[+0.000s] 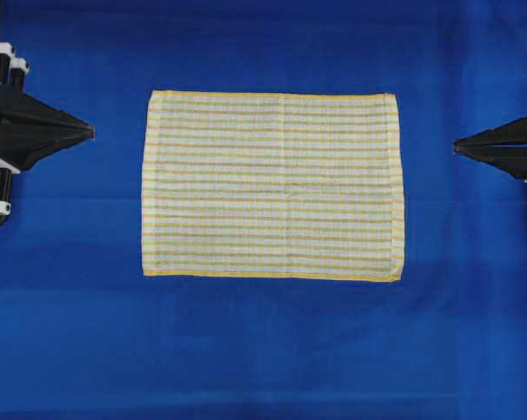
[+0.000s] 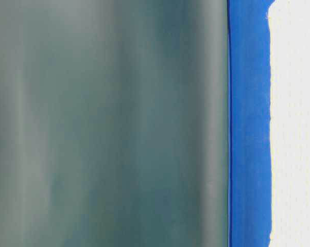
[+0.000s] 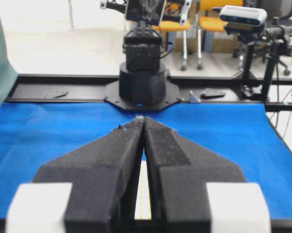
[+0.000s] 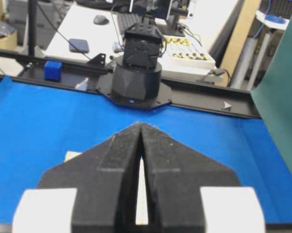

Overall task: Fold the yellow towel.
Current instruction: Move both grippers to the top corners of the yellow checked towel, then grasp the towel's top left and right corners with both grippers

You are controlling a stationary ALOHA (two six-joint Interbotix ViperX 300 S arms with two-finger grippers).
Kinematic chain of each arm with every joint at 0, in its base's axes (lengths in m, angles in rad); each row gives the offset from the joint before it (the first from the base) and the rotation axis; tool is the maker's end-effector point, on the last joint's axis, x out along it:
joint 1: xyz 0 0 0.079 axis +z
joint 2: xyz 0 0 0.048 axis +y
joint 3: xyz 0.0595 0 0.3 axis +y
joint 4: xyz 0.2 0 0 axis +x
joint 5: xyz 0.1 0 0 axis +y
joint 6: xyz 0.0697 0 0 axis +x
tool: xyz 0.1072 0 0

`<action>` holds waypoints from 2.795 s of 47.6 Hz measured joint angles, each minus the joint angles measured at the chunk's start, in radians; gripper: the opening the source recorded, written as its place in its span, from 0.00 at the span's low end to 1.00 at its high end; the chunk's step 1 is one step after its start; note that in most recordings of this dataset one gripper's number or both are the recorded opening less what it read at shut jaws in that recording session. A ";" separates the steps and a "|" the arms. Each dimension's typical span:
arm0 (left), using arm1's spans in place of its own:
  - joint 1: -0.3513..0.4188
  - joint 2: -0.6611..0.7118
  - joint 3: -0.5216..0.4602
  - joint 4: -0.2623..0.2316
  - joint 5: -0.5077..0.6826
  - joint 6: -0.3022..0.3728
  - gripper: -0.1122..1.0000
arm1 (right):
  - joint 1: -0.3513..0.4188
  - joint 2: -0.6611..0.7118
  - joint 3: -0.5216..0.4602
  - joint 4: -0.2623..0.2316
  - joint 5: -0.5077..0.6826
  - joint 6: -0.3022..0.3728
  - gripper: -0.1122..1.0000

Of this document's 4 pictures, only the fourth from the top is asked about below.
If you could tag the dark blue flat pad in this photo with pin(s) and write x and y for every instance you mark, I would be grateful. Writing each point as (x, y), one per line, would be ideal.
(78, 45)

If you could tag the yellow checked towel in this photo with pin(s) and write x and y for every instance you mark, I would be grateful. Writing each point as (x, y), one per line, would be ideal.
(70, 155)

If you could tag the blue cube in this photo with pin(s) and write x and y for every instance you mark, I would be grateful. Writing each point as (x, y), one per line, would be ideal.
(53, 71)

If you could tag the grey computer mouse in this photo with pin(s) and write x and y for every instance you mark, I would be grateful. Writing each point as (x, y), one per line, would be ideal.
(100, 20)

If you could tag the blue table cloth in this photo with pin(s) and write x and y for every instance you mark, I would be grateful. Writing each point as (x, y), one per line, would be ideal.
(39, 125)

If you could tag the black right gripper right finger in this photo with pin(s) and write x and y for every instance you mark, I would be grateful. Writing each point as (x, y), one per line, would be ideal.
(174, 175)

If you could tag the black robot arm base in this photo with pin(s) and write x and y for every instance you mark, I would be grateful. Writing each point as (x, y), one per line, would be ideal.
(136, 79)

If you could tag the white tray of small parts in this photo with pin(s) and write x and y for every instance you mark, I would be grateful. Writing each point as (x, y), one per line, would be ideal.
(186, 52)

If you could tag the black keyboard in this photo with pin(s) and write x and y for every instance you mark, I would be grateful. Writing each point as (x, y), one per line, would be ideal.
(126, 20)

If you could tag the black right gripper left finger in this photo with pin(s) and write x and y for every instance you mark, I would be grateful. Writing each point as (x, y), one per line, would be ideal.
(106, 179)

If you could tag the black aluminium rail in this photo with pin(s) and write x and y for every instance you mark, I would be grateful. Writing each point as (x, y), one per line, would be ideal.
(183, 94)

